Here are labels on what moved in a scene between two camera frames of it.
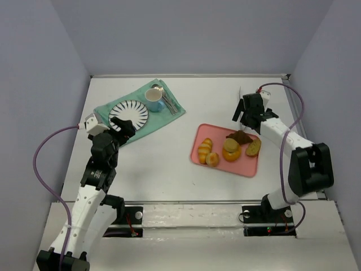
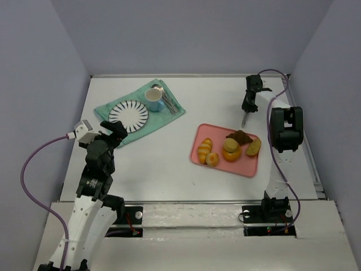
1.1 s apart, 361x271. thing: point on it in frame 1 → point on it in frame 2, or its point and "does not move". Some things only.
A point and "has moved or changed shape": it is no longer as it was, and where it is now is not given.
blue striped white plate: [132, 110] does not move
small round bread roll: [212, 159] does not move
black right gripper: [245, 112] → [249, 103]
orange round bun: [232, 156] does not move
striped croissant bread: [205, 147] does not move
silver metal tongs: [241, 96] has moved or changed shape
